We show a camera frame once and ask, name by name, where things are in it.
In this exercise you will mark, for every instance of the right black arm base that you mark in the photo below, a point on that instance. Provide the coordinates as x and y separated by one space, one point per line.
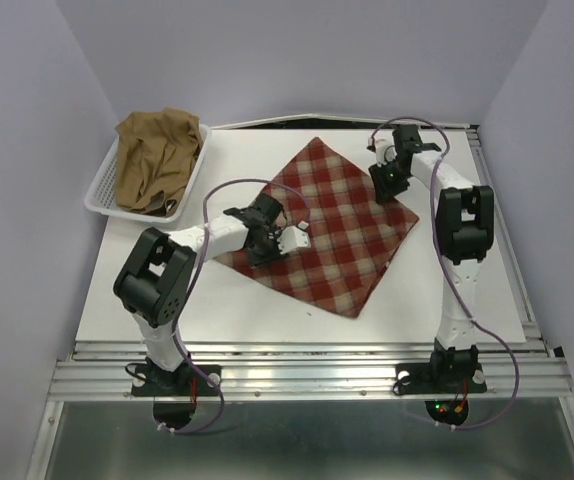
447 371

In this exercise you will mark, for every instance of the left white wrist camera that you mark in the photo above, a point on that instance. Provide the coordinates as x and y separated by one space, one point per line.
294 237

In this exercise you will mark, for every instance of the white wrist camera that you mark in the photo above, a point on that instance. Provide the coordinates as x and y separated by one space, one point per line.
294 237
384 150

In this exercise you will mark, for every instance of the red plaid skirt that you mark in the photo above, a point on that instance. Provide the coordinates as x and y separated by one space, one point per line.
353 239

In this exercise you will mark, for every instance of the aluminium frame rail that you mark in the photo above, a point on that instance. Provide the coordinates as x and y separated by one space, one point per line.
292 353

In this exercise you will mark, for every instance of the white plastic basket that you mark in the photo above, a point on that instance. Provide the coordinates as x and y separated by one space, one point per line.
100 197

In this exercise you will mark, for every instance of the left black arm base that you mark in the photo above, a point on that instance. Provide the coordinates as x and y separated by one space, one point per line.
150 381

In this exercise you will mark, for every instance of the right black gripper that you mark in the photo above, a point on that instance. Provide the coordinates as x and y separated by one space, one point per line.
382 188

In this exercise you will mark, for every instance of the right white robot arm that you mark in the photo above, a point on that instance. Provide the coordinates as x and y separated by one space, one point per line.
462 222

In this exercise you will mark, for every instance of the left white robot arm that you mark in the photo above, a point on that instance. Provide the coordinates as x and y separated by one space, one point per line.
154 283

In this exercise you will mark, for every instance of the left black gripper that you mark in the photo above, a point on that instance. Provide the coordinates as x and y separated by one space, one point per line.
274 255

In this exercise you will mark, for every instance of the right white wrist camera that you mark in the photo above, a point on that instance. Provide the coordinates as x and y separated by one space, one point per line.
384 150

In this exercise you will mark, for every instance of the brown skirt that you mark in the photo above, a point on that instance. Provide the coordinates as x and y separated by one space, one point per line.
157 154

